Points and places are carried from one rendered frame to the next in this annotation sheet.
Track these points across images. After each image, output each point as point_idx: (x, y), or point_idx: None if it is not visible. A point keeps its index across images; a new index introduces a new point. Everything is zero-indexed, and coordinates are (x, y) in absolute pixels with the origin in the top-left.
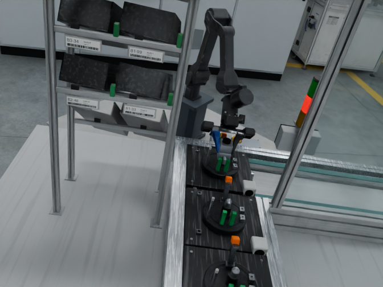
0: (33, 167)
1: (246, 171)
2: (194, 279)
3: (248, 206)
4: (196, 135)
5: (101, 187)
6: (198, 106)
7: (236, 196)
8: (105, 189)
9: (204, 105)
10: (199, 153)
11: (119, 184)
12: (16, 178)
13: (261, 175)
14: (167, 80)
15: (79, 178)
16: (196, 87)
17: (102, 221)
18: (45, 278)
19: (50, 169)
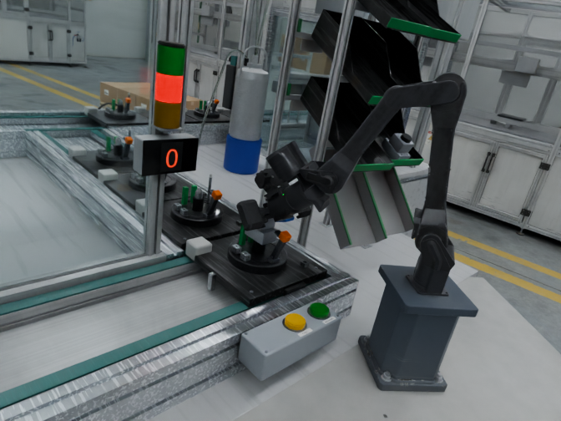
0: (393, 240)
1: (222, 269)
2: (179, 182)
3: (181, 231)
4: (375, 354)
5: (335, 248)
6: (382, 270)
7: (203, 236)
8: (329, 248)
9: (389, 285)
10: (298, 264)
11: (329, 256)
12: None
13: (203, 315)
14: (316, 93)
15: (358, 246)
16: (420, 256)
17: (292, 230)
18: None
19: (383, 243)
